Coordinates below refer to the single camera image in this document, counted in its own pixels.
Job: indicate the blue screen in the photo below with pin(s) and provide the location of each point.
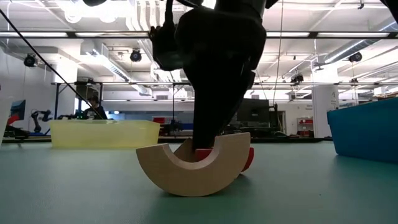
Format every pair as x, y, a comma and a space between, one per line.
18, 110

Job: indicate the black background robot arm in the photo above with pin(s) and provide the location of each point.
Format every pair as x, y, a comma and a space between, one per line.
38, 116

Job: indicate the red arch block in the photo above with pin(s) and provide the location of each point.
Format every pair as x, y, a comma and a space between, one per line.
248, 158

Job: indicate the red box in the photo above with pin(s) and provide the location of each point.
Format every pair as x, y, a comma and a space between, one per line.
159, 120

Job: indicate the black background monitor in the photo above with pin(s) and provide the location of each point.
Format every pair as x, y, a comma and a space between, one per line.
87, 90

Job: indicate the white column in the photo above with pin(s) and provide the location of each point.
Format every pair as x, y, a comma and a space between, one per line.
325, 102

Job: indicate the shelf with red bins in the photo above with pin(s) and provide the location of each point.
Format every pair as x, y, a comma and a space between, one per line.
305, 127

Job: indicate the translucent yellow plastic bin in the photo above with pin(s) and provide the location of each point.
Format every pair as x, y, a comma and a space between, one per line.
105, 133

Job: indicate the black overhead frame bar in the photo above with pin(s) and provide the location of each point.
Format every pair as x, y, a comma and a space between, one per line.
311, 34

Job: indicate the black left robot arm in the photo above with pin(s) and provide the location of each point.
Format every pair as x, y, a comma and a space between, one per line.
94, 2

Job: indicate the person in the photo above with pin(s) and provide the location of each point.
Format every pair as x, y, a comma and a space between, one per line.
94, 112

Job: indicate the large natural wooden arch block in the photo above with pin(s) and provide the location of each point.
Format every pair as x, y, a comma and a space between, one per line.
192, 180

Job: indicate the blue plastic bin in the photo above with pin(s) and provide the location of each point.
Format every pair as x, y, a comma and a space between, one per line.
367, 130

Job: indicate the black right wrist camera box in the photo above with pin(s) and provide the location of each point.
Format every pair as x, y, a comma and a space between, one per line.
164, 53

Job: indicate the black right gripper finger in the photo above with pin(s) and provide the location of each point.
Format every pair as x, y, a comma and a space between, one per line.
214, 105

